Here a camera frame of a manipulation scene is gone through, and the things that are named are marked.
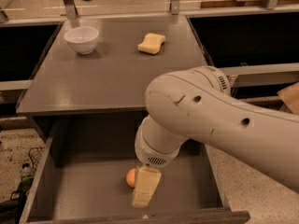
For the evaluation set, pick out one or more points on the grey cabinet counter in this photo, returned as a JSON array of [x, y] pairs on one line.
[[115, 75]]

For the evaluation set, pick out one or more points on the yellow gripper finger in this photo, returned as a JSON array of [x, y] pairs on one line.
[[146, 182]]

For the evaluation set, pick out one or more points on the green bottle on floor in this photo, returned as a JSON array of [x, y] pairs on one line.
[[27, 178]]

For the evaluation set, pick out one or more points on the yellow sponge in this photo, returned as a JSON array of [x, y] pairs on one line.
[[151, 43]]

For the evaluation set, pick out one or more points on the orange fruit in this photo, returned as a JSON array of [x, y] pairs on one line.
[[130, 178]]

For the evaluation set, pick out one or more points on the white ceramic bowl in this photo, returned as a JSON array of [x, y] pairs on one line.
[[83, 39]]

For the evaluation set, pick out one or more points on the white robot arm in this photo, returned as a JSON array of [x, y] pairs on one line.
[[197, 104]]

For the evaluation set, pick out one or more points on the black wire basket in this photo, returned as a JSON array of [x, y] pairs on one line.
[[35, 154]]

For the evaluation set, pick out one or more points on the metal bracket left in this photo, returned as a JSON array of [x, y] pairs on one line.
[[70, 9]]

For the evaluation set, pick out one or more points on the open grey top drawer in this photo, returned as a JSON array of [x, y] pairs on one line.
[[81, 178]]

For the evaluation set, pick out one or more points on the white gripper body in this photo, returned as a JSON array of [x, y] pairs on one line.
[[149, 154]]

